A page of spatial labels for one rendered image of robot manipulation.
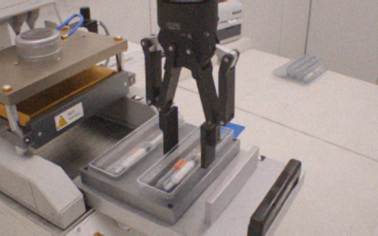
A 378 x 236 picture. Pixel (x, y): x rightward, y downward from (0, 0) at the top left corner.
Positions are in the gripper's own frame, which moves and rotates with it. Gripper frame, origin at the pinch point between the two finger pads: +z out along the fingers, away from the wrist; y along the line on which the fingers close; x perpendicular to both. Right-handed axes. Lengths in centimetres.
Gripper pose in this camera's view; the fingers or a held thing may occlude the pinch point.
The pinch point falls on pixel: (189, 138)
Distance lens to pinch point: 57.6
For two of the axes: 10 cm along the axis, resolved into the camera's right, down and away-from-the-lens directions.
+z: 0.1, 8.7, 4.9
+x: 5.2, -4.2, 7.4
